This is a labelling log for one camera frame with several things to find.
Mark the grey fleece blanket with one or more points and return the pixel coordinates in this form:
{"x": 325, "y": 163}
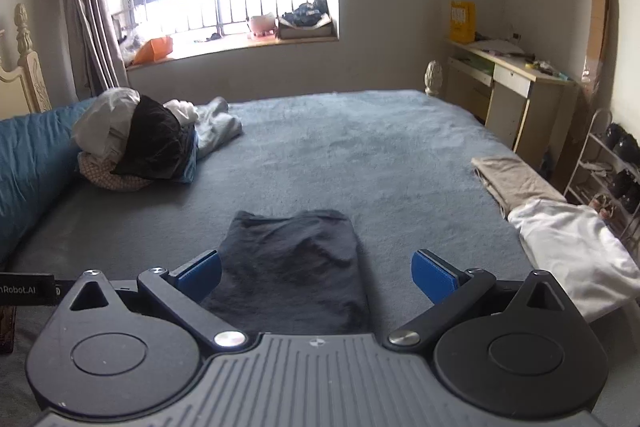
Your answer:
{"x": 350, "y": 157}

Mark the blue pillow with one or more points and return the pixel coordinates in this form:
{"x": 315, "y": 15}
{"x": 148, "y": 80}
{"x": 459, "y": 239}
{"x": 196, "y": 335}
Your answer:
{"x": 35, "y": 167}

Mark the yellow box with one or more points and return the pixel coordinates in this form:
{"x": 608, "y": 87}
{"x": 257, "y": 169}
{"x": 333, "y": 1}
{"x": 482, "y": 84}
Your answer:
{"x": 462, "y": 22}

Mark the cream bedpost finial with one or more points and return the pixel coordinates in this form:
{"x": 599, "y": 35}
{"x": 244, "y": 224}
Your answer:
{"x": 433, "y": 78}

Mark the pink bowl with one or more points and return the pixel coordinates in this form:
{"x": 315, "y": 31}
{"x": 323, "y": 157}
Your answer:
{"x": 262, "y": 26}

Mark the beige patterned pillow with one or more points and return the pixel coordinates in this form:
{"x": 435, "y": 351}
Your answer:
{"x": 100, "y": 174}

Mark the orange bag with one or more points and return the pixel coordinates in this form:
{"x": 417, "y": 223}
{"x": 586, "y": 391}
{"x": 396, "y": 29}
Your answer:
{"x": 154, "y": 51}

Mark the white folded garment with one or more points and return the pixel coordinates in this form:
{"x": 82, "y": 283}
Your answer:
{"x": 570, "y": 247}

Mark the black garment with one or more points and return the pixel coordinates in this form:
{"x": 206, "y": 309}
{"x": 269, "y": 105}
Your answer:
{"x": 150, "y": 132}

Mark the brown cardboard sheet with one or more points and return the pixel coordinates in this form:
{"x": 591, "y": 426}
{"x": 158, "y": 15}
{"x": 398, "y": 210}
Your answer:
{"x": 596, "y": 22}

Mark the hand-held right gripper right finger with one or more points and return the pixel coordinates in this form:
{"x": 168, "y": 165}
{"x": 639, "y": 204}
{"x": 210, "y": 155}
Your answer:
{"x": 434, "y": 279}

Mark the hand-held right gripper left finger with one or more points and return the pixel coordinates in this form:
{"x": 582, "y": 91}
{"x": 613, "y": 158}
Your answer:
{"x": 200, "y": 279}

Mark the beige sandals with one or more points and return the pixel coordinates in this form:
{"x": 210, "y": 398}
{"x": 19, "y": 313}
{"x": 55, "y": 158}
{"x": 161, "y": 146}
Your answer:
{"x": 604, "y": 207}

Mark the cream wooden desk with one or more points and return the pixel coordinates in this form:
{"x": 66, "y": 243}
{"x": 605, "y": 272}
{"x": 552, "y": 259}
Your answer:
{"x": 542, "y": 107}

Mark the grey curtain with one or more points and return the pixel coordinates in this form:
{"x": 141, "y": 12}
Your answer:
{"x": 95, "y": 7}

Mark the white papers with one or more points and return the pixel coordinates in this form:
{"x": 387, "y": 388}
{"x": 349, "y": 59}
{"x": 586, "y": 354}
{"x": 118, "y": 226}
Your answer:
{"x": 497, "y": 47}

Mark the tray of dark things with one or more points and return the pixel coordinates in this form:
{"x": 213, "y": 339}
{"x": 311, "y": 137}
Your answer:
{"x": 305, "y": 19}

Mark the black shoe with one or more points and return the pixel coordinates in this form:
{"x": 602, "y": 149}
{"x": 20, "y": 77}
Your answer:
{"x": 612, "y": 137}
{"x": 622, "y": 184}
{"x": 629, "y": 148}

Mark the beige folded garment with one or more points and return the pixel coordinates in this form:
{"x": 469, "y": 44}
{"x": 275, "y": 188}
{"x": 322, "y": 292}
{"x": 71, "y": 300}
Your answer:
{"x": 515, "y": 182}

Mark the blue garment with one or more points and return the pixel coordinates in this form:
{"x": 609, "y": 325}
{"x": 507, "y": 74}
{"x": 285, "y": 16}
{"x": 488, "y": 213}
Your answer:
{"x": 187, "y": 164}

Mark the white crumpled garment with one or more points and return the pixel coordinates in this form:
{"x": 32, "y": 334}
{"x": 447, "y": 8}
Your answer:
{"x": 105, "y": 117}

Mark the dark navy shorts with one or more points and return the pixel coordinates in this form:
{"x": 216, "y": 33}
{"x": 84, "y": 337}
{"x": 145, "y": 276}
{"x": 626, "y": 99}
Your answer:
{"x": 290, "y": 267}

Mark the light grey crumpled garment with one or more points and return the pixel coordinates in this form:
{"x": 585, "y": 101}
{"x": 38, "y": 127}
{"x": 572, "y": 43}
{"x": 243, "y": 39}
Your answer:
{"x": 215, "y": 127}

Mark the cream carved headboard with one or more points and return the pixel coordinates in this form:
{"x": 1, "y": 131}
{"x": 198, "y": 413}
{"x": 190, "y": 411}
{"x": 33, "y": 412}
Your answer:
{"x": 27, "y": 77}

